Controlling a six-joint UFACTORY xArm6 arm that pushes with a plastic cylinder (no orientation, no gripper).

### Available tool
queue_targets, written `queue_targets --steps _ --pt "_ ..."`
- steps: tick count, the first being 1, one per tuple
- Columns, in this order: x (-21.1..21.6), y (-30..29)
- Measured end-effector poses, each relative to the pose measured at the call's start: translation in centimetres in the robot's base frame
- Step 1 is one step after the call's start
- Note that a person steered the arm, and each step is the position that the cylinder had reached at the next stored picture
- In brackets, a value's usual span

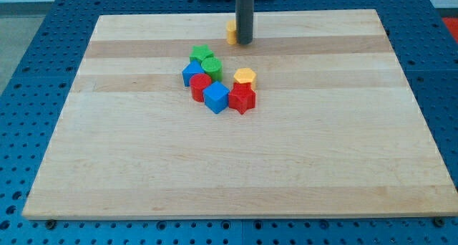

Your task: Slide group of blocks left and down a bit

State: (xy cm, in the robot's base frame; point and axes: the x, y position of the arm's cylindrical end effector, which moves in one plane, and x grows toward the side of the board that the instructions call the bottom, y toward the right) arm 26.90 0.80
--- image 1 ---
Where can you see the red star block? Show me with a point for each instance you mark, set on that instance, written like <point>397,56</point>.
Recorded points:
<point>241,97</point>

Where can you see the blue cube block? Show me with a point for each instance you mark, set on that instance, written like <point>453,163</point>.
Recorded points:
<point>216,97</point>

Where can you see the yellow hexagon block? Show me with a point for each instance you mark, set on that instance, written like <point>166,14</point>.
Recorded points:
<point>245,75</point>

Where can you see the red cylinder block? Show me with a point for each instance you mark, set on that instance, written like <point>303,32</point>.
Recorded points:
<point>198,83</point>

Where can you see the green cylinder block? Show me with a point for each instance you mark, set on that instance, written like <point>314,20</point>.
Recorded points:
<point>214,68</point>

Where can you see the blue pentagon block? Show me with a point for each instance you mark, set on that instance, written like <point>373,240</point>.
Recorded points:
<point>193,68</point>

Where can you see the green star block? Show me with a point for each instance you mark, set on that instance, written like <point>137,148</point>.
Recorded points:
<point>200,52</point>

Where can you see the yellow cylinder block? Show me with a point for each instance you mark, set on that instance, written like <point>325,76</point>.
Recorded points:
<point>231,32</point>

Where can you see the light wooden board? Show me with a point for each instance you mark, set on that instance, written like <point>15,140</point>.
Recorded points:
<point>336,131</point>

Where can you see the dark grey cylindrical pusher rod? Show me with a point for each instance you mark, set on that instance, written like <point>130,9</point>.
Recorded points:
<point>244,13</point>

